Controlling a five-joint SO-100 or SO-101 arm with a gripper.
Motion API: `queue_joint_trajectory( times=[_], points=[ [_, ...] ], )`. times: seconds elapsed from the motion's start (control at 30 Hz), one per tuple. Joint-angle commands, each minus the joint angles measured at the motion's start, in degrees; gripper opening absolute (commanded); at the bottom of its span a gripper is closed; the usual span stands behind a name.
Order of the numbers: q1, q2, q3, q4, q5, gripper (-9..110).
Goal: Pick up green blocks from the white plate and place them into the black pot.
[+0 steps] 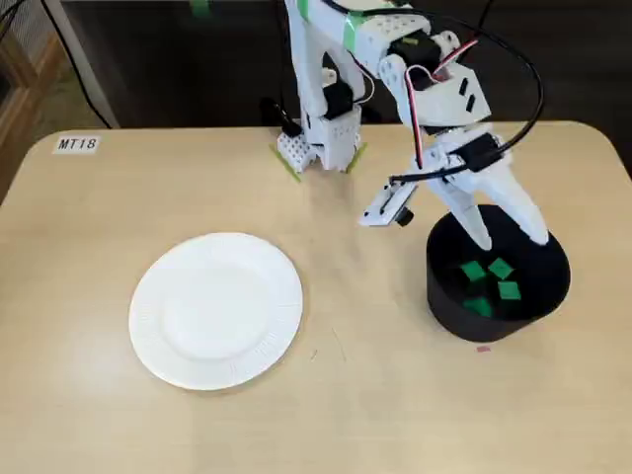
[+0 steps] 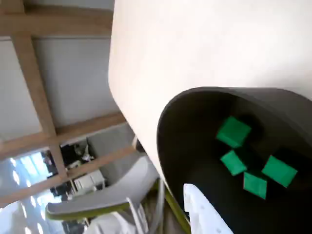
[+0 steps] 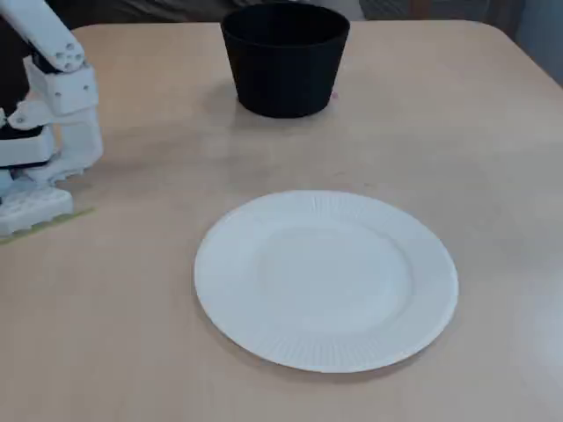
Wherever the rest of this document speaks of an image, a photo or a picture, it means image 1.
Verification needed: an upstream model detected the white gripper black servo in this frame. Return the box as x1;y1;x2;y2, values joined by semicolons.
408;128;550;252

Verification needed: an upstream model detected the black pot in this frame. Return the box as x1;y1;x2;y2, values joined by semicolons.
425;203;573;344

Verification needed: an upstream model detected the white paper plate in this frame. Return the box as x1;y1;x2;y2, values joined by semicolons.
127;231;304;392

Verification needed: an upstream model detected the black plug connector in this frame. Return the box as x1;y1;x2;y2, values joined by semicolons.
260;97;303;138

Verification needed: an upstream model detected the dark cabinet panel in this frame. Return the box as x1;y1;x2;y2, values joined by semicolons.
61;0;632;130

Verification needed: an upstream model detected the white MT18 label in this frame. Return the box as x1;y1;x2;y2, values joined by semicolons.
52;135;102;156

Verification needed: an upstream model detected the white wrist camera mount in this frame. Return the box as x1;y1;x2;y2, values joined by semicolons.
356;176;417;230

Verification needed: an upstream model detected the red white servo wire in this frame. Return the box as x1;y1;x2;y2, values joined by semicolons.
403;39;480;172

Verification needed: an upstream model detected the thin black cable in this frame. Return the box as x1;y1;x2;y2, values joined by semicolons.
41;0;109;125
473;0;495;36

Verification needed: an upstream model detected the white post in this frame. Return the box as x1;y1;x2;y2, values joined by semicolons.
41;0;120;130

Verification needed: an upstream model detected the wooden furniture frame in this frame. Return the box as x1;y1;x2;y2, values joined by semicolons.
0;27;68;164

